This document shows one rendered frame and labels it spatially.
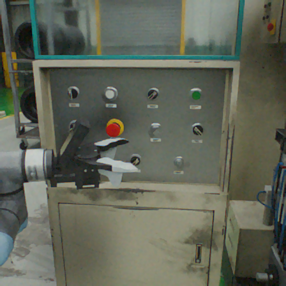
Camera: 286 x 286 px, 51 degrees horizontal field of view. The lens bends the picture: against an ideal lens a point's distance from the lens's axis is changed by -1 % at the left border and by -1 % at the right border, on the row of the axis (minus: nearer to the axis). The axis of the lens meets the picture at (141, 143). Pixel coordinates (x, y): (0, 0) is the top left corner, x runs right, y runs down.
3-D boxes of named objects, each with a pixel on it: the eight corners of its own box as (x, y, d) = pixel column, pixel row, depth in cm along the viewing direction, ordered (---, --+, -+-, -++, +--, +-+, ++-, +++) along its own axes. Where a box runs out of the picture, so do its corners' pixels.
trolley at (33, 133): (61, 127, 523) (52, 7, 465) (95, 128, 511) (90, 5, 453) (16, 151, 399) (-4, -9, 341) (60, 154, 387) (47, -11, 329)
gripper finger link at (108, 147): (120, 153, 83) (94, 165, 77) (120, 133, 80) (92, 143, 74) (128, 157, 81) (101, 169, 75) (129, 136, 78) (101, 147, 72)
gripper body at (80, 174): (100, 172, 77) (52, 175, 75) (99, 140, 73) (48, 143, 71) (102, 188, 70) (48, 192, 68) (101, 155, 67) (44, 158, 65)
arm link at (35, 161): (29, 143, 70) (23, 160, 63) (48, 143, 71) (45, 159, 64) (32, 172, 74) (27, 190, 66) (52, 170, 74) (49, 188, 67)
